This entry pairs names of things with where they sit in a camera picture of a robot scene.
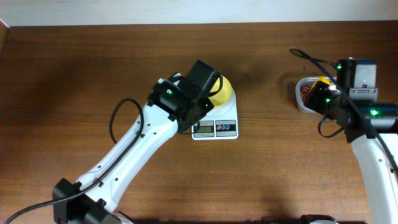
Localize yellow measuring scoop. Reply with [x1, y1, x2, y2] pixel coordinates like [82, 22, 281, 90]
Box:
[310, 77, 331, 93]

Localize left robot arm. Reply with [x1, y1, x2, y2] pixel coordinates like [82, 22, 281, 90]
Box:
[52, 60, 223, 224]

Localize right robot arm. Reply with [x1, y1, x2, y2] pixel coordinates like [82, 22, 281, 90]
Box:
[304, 58, 397, 223]

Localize yellow plastic bowl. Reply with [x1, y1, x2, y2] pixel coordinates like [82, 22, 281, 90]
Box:
[208, 75, 233, 107]

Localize white digital kitchen scale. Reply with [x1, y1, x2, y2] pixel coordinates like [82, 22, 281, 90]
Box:
[192, 90, 239, 141]

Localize red beans in container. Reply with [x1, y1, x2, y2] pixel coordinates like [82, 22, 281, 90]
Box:
[299, 85, 312, 104]

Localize clear plastic container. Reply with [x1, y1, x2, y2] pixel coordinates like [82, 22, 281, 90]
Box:
[295, 76, 338, 114]

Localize right black cable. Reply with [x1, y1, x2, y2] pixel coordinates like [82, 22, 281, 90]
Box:
[289, 48, 398, 175]

